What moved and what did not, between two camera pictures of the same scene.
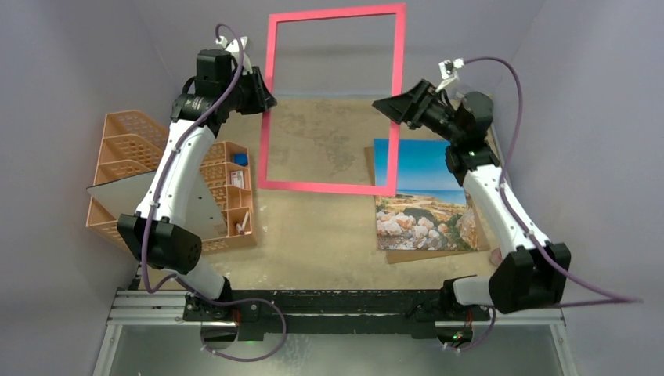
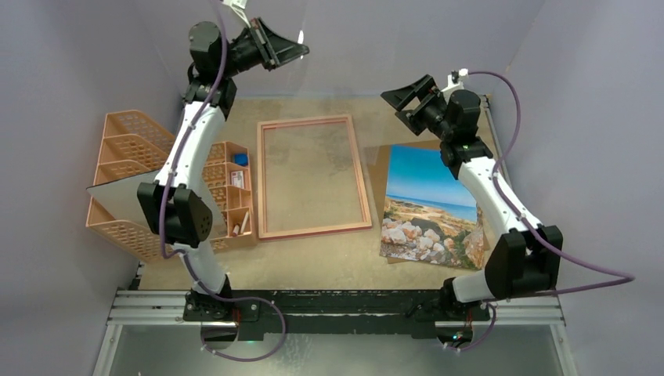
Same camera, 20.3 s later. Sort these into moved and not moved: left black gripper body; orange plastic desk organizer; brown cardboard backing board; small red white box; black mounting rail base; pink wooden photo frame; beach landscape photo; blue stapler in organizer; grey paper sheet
Moved: pink wooden photo frame; brown cardboard backing board; left black gripper body
Not moved: small red white box; beach landscape photo; orange plastic desk organizer; grey paper sheet; blue stapler in organizer; black mounting rail base
